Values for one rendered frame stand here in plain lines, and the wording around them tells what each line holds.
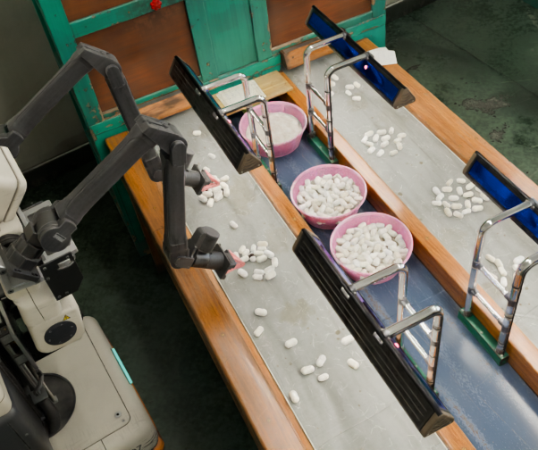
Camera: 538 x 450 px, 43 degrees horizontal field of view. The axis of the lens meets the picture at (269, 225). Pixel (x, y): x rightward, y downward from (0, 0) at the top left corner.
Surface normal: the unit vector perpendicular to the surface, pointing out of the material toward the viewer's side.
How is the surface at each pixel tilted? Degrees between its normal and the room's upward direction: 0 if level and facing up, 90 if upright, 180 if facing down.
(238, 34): 90
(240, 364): 0
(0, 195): 90
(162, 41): 90
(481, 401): 0
